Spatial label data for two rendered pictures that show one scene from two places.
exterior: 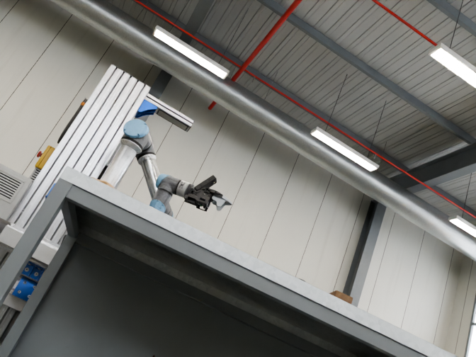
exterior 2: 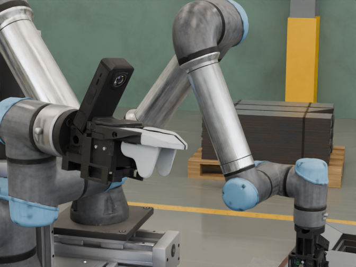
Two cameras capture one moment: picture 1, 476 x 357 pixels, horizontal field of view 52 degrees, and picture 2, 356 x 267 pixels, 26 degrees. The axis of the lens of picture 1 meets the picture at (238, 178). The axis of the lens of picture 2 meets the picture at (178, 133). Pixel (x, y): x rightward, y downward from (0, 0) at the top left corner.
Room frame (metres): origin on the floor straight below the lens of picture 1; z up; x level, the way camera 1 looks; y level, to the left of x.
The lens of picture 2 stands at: (1.23, -0.47, 1.67)
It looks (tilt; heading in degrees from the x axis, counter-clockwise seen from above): 12 degrees down; 29
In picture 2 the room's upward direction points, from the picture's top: straight up
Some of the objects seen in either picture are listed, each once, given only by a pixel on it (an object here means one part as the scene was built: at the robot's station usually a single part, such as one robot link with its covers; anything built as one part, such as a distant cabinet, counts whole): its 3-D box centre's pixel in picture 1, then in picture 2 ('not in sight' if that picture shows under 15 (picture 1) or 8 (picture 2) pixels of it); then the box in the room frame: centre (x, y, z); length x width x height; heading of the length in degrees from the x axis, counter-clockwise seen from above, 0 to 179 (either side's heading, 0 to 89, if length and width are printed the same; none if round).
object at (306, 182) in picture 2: not in sight; (309, 184); (2.88, 0.10, 1.18); 0.09 x 0.08 x 0.11; 86
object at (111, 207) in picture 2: not in sight; (99, 197); (2.79, 0.63, 1.09); 0.15 x 0.15 x 0.10
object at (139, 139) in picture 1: (117, 169); not in sight; (2.17, 0.54, 1.41); 0.15 x 0.12 x 0.55; 168
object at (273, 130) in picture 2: not in sight; (269, 139); (7.01, 1.89, 0.26); 1.20 x 0.80 x 0.53; 105
